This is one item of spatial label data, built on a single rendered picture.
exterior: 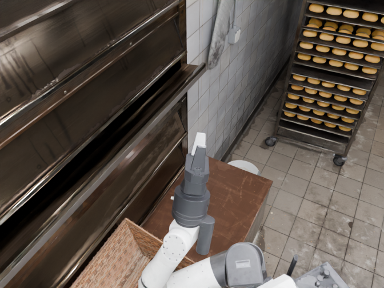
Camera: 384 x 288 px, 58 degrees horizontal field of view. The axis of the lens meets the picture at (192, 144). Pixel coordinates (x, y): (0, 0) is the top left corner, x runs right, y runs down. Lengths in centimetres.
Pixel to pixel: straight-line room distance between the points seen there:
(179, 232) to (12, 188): 53
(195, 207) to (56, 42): 63
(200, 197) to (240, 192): 138
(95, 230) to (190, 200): 86
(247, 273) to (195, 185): 32
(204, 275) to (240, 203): 115
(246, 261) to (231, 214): 111
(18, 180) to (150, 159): 82
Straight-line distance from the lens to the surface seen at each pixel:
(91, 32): 121
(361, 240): 295
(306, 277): 104
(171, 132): 193
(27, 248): 110
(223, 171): 231
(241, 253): 101
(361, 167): 345
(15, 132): 110
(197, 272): 106
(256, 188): 225
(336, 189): 318
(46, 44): 110
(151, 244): 184
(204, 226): 87
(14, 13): 103
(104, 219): 165
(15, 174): 115
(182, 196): 84
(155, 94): 156
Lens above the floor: 230
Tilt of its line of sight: 44 degrees down
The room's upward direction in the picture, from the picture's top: straight up
